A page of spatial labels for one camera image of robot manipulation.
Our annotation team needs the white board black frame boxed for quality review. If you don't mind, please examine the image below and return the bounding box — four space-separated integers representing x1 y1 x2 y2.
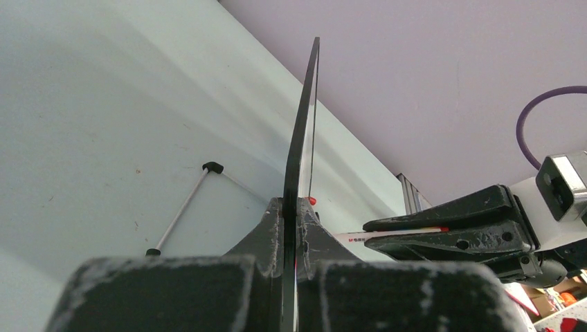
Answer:
145 36 321 332

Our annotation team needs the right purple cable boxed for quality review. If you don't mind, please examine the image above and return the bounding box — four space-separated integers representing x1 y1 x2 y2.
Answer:
515 85 587 172

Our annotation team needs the red whiteboard marker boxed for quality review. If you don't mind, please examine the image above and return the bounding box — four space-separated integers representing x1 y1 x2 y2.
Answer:
333 227 449 243

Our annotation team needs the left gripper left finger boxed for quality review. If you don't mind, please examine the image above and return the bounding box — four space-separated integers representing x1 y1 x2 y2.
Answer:
46 198 283 331

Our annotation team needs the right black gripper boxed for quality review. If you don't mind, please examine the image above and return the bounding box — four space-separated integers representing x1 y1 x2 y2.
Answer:
363 185 586 288

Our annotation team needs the aluminium frame rail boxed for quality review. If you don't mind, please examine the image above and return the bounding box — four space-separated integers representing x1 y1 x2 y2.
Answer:
397 173 433 214

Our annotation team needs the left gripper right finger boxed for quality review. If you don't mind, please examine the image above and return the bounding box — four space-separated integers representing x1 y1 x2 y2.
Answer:
296 199 527 331

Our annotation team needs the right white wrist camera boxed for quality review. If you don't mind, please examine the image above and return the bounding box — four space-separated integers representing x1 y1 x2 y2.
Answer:
509 151 586 251

